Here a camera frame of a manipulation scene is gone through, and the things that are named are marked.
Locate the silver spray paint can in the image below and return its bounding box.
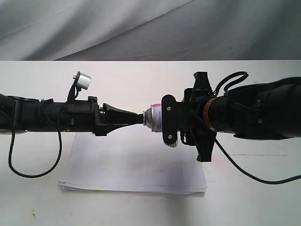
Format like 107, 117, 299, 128
143, 104, 162, 133

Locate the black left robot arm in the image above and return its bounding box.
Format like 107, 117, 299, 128
0, 95, 143, 136

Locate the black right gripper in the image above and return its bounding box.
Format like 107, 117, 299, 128
161, 72, 216, 162

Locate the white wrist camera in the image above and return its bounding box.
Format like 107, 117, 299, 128
73, 71, 92, 90

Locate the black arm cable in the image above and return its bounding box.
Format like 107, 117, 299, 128
0, 80, 79, 178
213, 71, 301, 185

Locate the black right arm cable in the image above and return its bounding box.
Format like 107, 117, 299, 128
213, 71, 301, 185

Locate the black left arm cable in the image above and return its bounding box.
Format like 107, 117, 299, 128
0, 80, 79, 178

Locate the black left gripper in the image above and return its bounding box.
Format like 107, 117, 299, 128
63, 96, 143, 136

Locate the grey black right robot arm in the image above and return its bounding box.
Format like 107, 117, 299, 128
161, 72, 301, 162

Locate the white paper stack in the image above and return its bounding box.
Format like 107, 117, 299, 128
60, 132, 207, 194

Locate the grey backdrop cloth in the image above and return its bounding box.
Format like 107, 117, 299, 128
0, 0, 301, 61

